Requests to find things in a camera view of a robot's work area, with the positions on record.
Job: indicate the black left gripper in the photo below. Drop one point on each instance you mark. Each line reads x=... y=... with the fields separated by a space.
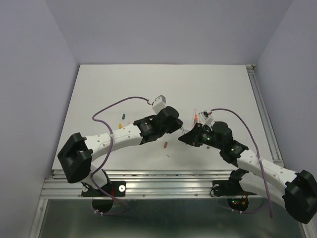
x=176 y=124

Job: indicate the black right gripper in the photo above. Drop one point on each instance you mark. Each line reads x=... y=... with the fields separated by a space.
x=192 y=137

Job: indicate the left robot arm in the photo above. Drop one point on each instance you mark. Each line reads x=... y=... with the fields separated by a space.
x=78 y=153

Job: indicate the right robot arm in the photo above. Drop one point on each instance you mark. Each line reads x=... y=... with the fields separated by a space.
x=294 y=191

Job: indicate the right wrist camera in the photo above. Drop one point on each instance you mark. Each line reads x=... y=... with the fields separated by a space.
x=205 y=118

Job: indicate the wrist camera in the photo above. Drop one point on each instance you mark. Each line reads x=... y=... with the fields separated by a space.
x=159 y=103
x=205 y=118

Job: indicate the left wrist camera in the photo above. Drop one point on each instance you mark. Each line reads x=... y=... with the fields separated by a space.
x=159 y=103

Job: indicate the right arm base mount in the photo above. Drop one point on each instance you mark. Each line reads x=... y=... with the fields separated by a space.
x=238 y=201

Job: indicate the aluminium right side rail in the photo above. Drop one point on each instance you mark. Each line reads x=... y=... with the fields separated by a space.
x=268 y=129

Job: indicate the aluminium front rail frame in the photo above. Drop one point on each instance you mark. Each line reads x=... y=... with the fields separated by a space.
x=161 y=205

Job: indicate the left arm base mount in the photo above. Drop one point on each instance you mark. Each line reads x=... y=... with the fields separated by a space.
x=107 y=199

